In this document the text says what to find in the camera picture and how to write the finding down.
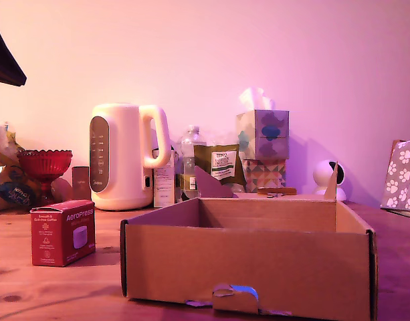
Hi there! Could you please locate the green Tesco pouch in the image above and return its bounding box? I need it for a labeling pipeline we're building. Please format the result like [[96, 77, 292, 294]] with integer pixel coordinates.
[[193, 143, 248, 194]]

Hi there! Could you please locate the white printed carton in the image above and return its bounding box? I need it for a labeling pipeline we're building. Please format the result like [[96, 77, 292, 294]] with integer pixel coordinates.
[[152, 148, 177, 209]]

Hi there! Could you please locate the white electric kettle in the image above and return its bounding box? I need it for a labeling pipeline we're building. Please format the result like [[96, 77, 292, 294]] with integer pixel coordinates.
[[88, 102, 173, 212]]

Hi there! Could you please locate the tissue box with cloud print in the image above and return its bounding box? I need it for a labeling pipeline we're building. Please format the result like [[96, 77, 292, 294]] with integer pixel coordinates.
[[235, 87, 290, 161]]

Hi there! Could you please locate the red AeroPress filter carton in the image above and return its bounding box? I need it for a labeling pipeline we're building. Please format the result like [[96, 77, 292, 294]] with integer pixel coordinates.
[[29, 199, 96, 268]]

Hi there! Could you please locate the yellow and blue snack bag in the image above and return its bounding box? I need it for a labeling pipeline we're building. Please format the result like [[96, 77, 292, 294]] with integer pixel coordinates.
[[0, 121, 42, 214]]

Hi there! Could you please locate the small wooden tool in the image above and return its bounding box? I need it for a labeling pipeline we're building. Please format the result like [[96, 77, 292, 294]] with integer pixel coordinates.
[[257, 187, 298, 199]]

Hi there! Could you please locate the paw print bag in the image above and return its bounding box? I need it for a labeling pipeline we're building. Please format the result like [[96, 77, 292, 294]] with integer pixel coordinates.
[[379, 138, 410, 221]]

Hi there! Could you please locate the clear plastic bottle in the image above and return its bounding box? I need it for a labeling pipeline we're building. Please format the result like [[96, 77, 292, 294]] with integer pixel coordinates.
[[179, 124, 206, 202]]

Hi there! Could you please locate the small white round camera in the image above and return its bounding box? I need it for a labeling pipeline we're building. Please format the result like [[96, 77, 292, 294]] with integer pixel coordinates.
[[312, 159, 348, 202]]

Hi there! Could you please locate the open cardboard box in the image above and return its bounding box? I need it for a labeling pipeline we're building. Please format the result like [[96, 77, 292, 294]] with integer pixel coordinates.
[[120, 160, 379, 319]]

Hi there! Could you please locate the red glass footed bowl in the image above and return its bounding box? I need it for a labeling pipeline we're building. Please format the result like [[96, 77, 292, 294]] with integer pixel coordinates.
[[16, 148, 74, 205]]

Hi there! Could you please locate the small brown box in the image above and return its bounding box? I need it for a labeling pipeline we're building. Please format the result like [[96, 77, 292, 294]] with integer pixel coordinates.
[[72, 166, 92, 201]]

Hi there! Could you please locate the tissue box with triangle print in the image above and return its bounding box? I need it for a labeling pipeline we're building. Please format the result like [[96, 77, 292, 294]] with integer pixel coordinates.
[[241, 158, 288, 194]]

